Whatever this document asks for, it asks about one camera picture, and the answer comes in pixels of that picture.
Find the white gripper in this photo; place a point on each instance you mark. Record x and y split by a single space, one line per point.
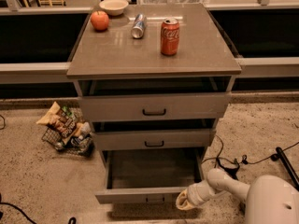
197 194

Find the grey bottom drawer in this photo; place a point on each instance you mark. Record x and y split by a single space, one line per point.
150 175

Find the grey drawer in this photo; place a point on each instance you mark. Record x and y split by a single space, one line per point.
150 175
121 135
153 98

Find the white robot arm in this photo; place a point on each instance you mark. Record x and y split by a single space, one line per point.
268 199

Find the grey middle drawer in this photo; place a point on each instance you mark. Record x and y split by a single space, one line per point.
121 135

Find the grey top drawer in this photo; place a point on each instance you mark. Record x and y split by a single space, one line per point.
153 98

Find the grey drawer cabinet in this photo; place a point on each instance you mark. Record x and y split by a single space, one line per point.
115 54

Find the grey metal crutch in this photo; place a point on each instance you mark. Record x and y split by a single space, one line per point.
231 169

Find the black pole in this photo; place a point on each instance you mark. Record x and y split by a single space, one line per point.
287 165

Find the yellow brown snack bag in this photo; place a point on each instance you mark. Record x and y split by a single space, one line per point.
57 120

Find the red coca-cola can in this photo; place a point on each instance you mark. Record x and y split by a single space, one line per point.
169 36

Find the silver blue soda can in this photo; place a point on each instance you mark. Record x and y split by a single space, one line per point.
139 26

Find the red apple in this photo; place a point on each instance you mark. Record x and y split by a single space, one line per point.
99 20

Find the white bowl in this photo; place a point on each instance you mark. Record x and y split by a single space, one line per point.
114 7

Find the wire basket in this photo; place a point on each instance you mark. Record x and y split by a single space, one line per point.
82 145

